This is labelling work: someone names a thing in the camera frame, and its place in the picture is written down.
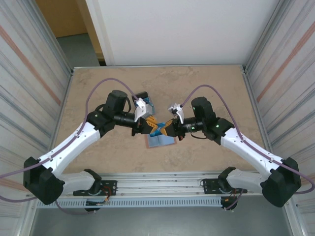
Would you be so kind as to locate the light blue VIP card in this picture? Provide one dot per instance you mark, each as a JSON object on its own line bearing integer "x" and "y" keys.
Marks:
{"x": 157, "y": 131}

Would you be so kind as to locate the pink card holder wallet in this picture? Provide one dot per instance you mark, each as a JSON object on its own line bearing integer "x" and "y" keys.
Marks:
{"x": 160, "y": 142}

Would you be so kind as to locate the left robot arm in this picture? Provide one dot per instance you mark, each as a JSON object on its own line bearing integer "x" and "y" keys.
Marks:
{"x": 73, "y": 145}

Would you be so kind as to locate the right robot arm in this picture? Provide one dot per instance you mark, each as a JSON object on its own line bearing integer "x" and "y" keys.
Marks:
{"x": 246, "y": 150}

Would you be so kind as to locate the blue VIP card stack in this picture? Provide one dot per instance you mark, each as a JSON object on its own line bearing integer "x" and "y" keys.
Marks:
{"x": 148, "y": 100}

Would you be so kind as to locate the black card stack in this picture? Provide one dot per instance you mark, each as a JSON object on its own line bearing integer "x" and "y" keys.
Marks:
{"x": 140, "y": 95}

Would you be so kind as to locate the ribbed metal side panel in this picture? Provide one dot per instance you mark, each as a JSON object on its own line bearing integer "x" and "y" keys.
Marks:
{"x": 290, "y": 73}
{"x": 24, "y": 73}

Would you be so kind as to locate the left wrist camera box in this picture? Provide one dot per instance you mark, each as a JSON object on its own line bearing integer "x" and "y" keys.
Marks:
{"x": 145, "y": 110}

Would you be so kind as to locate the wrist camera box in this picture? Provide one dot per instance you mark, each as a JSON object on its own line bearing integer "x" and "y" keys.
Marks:
{"x": 178, "y": 110}
{"x": 145, "y": 110}

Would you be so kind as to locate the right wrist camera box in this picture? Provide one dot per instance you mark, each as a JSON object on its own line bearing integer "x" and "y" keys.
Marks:
{"x": 178, "y": 110}

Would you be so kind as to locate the aluminium rail frame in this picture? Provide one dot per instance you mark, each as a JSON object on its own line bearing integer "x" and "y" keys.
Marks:
{"x": 160, "y": 183}

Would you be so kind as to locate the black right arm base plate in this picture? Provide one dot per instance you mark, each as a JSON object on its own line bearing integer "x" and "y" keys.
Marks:
{"x": 209, "y": 184}

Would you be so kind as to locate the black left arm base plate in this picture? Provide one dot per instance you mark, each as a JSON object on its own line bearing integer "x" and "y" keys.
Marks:
{"x": 110, "y": 184}

